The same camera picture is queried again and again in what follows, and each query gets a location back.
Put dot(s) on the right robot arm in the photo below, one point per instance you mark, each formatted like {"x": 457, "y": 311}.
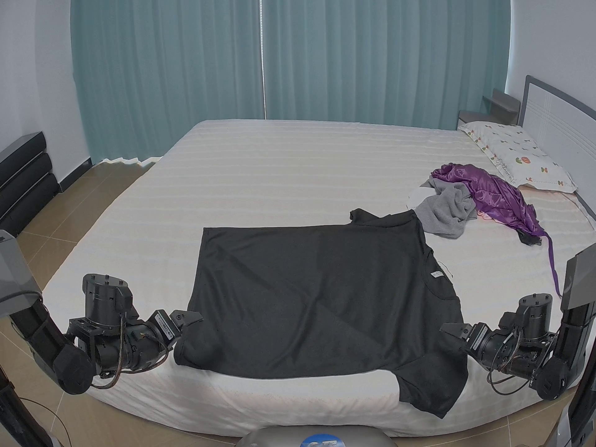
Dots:
{"x": 554, "y": 370}

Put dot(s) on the grey bedside table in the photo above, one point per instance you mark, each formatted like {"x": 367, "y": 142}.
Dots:
{"x": 503, "y": 105}

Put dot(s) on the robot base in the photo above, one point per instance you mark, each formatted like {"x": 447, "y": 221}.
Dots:
{"x": 279, "y": 438}

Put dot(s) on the black chest of drawers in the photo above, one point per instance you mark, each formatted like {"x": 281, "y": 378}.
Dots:
{"x": 25, "y": 175}

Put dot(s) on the blue-green curtain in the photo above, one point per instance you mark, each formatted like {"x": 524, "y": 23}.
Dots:
{"x": 163, "y": 63}
{"x": 382, "y": 40}

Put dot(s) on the white printed pillow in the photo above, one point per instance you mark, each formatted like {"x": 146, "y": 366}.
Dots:
{"x": 517, "y": 152}

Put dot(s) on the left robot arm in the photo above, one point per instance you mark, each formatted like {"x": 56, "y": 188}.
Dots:
{"x": 46, "y": 338}

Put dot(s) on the black T-shirt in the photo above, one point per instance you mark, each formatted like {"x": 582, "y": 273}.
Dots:
{"x": 302, "y": 296}

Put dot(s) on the black garment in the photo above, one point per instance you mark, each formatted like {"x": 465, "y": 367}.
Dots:
{"x": 528, "y": 239}

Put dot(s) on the pink garment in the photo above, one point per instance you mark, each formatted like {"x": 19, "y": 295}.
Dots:
{"x": 484, "y": 216}

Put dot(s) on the white garment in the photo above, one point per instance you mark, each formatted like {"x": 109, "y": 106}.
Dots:
{"x": 416, "y": 196}

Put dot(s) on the grey garment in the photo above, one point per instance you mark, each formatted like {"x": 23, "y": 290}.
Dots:
{"x": 442, "y": 217}

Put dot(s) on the purple garment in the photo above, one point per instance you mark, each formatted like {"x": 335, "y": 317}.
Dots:
{"x": 493, "y": 193}

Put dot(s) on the bed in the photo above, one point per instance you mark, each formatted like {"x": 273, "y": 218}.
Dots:
{"x": 302, "y": 165}

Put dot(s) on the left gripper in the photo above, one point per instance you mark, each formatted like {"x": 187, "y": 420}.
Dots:
{"x": 163, "y": 328}

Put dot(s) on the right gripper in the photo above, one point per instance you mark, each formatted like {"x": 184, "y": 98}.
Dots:
{"x": 489, "y": 342}

